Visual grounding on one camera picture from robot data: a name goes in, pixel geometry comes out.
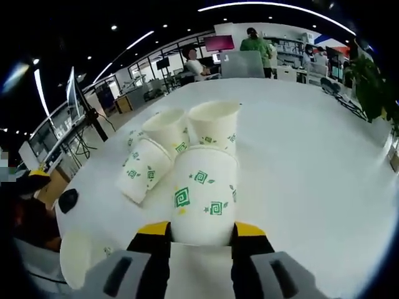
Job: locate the black computer mouse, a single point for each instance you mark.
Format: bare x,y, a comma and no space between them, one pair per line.
68,202

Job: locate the long curved ceiling light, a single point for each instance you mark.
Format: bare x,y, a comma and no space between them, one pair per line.
205,8

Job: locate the green potted plant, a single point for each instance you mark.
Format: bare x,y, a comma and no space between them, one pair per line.
371,87

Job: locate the glass jar with brown filling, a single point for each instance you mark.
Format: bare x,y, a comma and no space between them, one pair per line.
395,162

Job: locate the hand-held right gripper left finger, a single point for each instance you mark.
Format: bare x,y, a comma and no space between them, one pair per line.
156,268

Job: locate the black screen on stand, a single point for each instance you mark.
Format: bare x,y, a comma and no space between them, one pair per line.
163,63

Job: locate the silver open laptop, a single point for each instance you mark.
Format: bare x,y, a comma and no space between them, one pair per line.
71,93

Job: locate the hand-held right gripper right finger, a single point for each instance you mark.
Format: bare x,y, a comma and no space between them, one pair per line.
246,268

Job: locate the person's black shirt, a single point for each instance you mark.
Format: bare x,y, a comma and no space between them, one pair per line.
34,224

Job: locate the pink lit monitor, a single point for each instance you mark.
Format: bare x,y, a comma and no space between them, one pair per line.
218,43

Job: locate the grey fabric office chair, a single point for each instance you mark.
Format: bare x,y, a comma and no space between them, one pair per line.
241,63

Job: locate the straight ceiling light strip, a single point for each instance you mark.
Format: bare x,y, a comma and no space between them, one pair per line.
140,39
39,84

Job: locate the black tripod stand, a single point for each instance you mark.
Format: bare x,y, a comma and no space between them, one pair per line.
95,123

